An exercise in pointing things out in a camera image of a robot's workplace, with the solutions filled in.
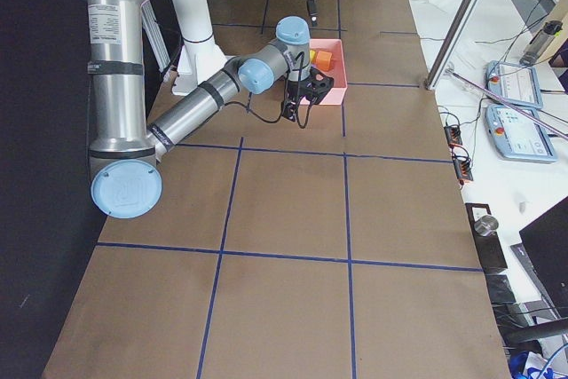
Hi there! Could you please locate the orange power strip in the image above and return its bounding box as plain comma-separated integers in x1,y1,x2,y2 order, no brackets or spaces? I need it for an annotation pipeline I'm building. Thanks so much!
444,124,462,147
452,153,474,185

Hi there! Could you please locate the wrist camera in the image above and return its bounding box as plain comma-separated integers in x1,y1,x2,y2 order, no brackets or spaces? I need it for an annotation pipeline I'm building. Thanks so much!
280,101,297,122

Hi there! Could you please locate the steel cup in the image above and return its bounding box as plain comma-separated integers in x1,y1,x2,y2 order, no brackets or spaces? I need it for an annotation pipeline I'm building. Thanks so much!
473,215,499,237

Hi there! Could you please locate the teach pendant tablet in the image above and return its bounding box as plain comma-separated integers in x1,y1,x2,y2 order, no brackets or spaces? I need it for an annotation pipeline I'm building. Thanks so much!
485,104,557,164
485,60,543,109

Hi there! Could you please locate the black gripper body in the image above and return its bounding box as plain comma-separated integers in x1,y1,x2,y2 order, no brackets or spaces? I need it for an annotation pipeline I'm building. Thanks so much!
286,68,334,106

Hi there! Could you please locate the near teach pendant tablet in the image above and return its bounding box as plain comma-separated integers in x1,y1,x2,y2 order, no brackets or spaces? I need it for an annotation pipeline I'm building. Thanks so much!
485,104,557,164

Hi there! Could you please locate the orange foam block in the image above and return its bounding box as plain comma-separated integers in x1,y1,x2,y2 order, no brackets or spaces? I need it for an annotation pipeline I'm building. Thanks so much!
313,51,333,71

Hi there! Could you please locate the aluminium frame post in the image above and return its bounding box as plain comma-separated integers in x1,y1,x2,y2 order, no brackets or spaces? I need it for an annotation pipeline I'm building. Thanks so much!
424,0,479,91

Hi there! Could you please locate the clear water bottle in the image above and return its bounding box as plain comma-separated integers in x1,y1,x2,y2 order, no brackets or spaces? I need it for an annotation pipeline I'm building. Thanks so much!
519,20,563,66

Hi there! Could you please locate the near orange power strip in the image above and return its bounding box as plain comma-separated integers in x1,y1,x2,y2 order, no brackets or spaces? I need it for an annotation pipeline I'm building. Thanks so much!
452,153,474,185

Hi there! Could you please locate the black box under cup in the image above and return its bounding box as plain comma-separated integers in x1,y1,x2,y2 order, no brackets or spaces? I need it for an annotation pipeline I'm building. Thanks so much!
465,202,508,274

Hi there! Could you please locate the far teach pendant tablet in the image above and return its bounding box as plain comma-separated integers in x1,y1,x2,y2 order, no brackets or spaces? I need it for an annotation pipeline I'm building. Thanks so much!
485,60,543,109

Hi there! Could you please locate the black camera cable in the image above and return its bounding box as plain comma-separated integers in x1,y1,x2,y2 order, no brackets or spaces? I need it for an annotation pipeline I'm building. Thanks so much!
221,50,314,130

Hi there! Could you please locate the far orange power strip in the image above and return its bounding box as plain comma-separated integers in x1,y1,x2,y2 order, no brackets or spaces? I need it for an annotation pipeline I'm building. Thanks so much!
444,124,462,147

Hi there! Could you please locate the black monitor corner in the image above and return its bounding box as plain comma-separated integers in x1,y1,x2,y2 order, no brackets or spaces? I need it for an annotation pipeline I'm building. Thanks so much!
520,201,567,306

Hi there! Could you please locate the pink plastic bin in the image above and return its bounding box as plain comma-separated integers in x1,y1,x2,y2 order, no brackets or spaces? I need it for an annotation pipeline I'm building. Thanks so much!
310,38,348,106

